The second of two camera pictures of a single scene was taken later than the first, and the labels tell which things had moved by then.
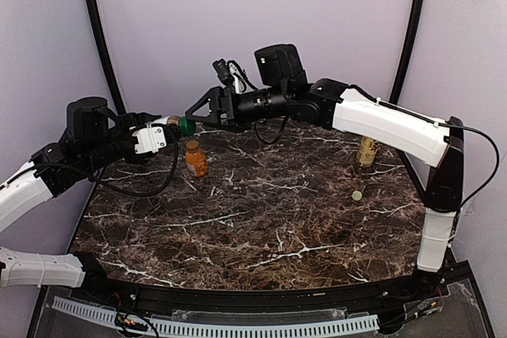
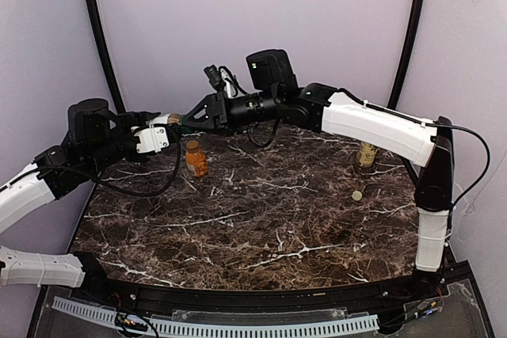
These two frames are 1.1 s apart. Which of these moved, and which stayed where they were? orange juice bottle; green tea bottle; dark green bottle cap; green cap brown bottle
Moved: green cap brown bottle
Stayed: dark green bottle cap; green tea bottle; orange juice bottle
